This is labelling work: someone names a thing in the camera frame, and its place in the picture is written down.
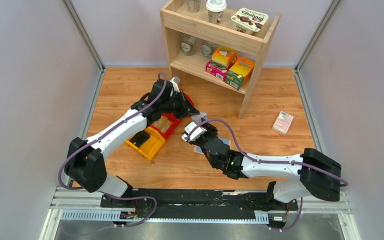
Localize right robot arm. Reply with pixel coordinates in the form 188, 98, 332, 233
182, 126, 342, 203

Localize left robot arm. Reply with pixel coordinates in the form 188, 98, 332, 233
58, 78, 200, 197

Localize black card in yellow bin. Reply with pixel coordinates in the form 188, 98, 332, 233
129, 130, 150, 149

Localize red plastic bin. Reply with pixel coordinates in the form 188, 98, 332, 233
150, 113, 182, 140
183, 93, 195, 106

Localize gold sachets in bin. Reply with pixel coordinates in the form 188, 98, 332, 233
151, 115, 173, 134

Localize yellow plastic bin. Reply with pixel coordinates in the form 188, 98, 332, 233
125, 126, 166, 161

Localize pink orange juice carton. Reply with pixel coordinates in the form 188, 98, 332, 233
205, 45, 238, 82

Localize right glass water bottle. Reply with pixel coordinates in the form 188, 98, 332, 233
201, 40, 218, 59

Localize green yellow juice carton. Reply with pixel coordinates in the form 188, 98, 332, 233
225, 56, 255, 90

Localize pink snack packet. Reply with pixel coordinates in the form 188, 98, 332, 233
271, 111, 294, 135

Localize wooden shelf unit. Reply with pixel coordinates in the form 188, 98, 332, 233
159, 0, 282, 119

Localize metal can on shelf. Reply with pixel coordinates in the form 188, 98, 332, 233
186, 0, 202, 13

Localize paper coffee cup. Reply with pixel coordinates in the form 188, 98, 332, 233
205, 0, 227, 24

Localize Chobani yogurt cup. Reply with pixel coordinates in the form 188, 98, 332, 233
231, 7, 269, 35

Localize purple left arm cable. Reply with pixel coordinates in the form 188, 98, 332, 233
57, 72, 168, 228

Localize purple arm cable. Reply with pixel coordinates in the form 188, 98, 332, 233
57, 72, 168, 228
185, 118, 349, 232

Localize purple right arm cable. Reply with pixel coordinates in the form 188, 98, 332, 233
185, 118, 349, 232

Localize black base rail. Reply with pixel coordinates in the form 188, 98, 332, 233
100, 188, 299, 220

